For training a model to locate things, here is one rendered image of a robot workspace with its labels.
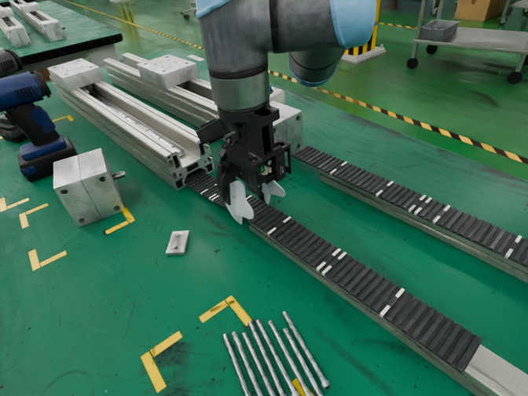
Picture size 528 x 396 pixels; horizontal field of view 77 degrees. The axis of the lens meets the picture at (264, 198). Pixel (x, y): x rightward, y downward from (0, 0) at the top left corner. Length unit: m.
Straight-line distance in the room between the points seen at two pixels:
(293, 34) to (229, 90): 0.10
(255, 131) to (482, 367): 0.36
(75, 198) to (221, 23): 0.43
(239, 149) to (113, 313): 0.30
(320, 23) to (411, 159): 0.45
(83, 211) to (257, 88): 0.42
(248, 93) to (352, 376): 0.35
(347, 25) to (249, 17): 0.10
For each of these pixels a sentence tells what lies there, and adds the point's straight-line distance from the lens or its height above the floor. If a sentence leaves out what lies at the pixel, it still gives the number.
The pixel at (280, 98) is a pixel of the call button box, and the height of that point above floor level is 0.82.
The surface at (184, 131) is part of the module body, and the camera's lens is 0.74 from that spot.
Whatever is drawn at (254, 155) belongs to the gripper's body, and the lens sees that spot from 0.45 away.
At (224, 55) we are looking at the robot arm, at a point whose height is 1.08.
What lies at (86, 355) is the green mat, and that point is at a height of 0.78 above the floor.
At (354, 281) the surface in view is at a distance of 0.47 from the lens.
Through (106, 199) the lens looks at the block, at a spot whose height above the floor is 0.82.
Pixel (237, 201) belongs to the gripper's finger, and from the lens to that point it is 0.52.
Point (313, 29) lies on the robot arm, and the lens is 0.39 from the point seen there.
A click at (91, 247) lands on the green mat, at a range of 0.66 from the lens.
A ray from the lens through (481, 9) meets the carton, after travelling 5.53.
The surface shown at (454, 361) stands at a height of 0.81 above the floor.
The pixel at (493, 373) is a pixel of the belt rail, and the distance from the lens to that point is 0.45.
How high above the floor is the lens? 1.19
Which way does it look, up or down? 39 degrees down
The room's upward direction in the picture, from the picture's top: 7 degrees counter-clockwise
